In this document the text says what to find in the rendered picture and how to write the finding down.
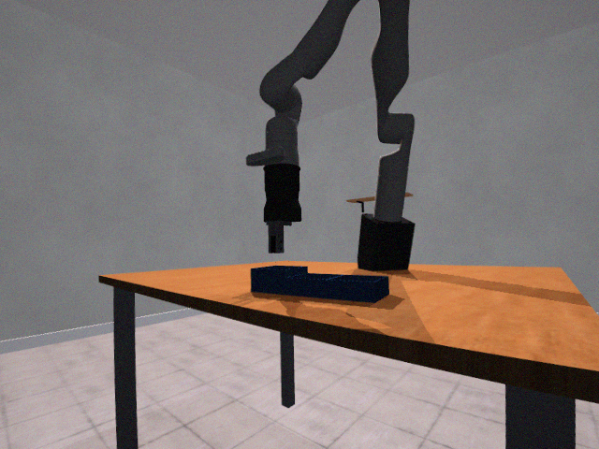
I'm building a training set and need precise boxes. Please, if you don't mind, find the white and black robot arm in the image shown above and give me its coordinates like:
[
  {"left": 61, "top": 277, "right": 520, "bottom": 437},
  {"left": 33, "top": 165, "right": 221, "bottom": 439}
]
[{"left": 259, "top": 0, "right": 415, "bottom": 222}]

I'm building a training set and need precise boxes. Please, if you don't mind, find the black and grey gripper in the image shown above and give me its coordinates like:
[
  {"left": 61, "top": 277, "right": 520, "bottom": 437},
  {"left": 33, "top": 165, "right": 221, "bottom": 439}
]
[{"left": 246, "top": 141, "right": 301, "bottom": 253}]

